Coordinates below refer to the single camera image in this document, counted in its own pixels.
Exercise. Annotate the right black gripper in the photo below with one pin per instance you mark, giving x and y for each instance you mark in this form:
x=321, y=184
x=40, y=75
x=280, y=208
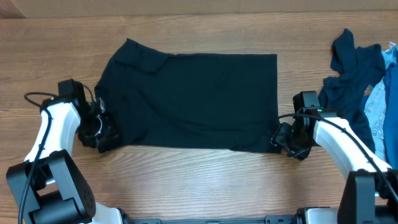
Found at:
x=284, y=140

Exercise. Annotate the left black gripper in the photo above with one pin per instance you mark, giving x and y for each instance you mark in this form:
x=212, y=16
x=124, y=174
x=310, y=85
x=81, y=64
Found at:
x=111, y=129

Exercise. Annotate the black t-shirt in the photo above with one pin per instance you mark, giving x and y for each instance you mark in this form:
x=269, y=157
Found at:
x=201, y=101

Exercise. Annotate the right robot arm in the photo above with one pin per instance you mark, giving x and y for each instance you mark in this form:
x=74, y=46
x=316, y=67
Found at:
x=370, y=193

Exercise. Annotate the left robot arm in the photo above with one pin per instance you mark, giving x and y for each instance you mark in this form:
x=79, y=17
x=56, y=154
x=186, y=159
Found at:
x=47, y=186

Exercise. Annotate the light blue denim jeans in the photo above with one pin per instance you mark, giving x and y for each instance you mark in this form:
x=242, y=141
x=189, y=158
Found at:
x=375, y=107

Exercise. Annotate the dark navy shirt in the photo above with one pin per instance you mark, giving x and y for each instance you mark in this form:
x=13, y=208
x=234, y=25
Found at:
x=358, y=67

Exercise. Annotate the blue garment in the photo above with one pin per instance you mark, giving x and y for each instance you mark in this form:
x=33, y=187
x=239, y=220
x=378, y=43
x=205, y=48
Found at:
x=390, y=122

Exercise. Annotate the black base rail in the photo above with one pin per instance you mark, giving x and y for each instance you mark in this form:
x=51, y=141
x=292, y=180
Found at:
x=205, y=221

